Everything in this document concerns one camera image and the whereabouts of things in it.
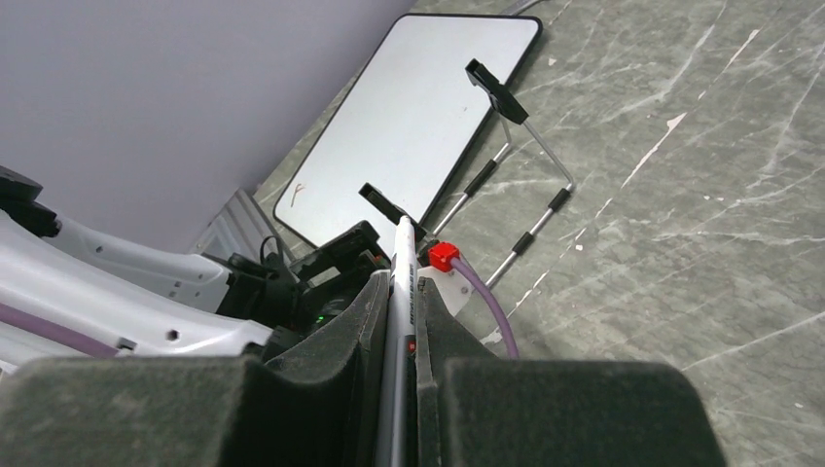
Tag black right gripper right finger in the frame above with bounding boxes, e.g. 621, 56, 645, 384
416, 279, 726, 466

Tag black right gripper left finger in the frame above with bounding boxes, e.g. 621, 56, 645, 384
1, 273, 390, 466

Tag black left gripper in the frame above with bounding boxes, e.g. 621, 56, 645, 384
219, 221, 389, 337

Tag white marker pen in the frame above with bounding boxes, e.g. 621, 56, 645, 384
374, 215, 418, 466

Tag white framed whiteboard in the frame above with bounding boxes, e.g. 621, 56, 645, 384
273, 14, 544, 252

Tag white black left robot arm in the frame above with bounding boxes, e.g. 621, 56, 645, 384
1, 168, 389, 373

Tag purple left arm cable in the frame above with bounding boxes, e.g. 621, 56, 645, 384
450, 256, 520, 360

